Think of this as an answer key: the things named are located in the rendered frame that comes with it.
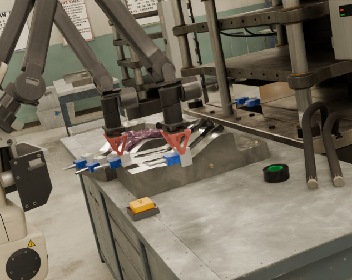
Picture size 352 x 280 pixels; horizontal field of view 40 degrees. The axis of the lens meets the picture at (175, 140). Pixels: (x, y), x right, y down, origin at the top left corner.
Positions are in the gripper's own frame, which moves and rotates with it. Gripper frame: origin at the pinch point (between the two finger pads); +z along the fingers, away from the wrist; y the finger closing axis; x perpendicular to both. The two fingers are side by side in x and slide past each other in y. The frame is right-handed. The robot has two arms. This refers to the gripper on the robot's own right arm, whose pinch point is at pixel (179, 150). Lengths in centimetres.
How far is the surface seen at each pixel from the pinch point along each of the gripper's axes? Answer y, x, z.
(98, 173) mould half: 45, 19, 13
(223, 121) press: 91, -57, 16
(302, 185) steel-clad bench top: -20.4, -28.9, 14.5
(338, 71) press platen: 28, -83, -7
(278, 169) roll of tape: -11.1, -26.9, 11.1
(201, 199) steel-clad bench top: -6.4, -2.1, 15.0
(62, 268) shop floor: 153, 38, 95
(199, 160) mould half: 10.2, -9.8, 7.9
